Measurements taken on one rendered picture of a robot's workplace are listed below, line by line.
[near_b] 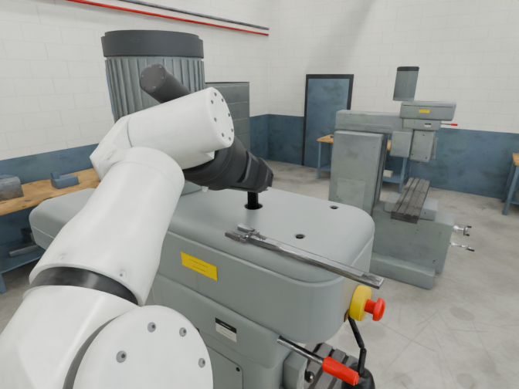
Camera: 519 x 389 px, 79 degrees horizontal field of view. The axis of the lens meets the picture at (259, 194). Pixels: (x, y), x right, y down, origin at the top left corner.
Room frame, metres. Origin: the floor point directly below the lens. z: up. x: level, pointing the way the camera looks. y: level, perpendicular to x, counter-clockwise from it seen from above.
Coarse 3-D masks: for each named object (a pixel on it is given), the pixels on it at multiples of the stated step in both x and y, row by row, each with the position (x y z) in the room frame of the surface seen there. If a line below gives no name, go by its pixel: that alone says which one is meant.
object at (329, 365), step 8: (280, 336) 0.43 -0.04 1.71; (288, 344) 0.41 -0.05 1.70; (296, 344) 0.41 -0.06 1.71; (296, 352) 0.40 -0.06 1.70; (304, 352) 0.40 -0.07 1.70; (312, 352) 0.40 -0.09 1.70; (312, 360) 0.39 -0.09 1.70; (320, 360) 0.38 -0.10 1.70; (328, 360) 0.37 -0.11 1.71; (336, 360) 0.38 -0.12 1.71; (328, 368) 0.37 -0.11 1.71; (336, 368) 0.36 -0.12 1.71; (344, 368) 0.36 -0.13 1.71; (336, 376) 0.36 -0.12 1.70; (344, 376) 0.35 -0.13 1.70; (352, 376) 0.35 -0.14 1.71; (352, 384) 0.34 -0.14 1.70
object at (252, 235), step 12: (240, 228) 0.47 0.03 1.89; (252, 228) 0.47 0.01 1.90; (240, 240) 0.43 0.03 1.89; (252, 240) 0.43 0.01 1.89; (264, 240) 0.43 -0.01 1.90; (276, 240) 0.43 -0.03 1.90; (288, 252) 0.39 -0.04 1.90; (300, 252) 0.39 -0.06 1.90; (312, 264) 0.37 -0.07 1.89; (324, 264) 0.36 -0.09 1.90; (336, 264) 0.36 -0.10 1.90; (348, 276) 0.34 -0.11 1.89; (360, 276) 0.34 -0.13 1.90; (372, 276) 0.34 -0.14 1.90
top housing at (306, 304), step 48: (192, 192) 0.66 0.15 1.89; (240, 192) 0.66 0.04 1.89; (288, 192) 0.66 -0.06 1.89; (192, 240) 0.50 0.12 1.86; (288, 240) 0.44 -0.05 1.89; (336, 240) 0.44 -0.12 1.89; (192, 288) 0.51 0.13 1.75; (240, 288) 0.44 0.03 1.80; (288, 288) 0.39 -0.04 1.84; (336, 288) 0.38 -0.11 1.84; (288, 336) 0.39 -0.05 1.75
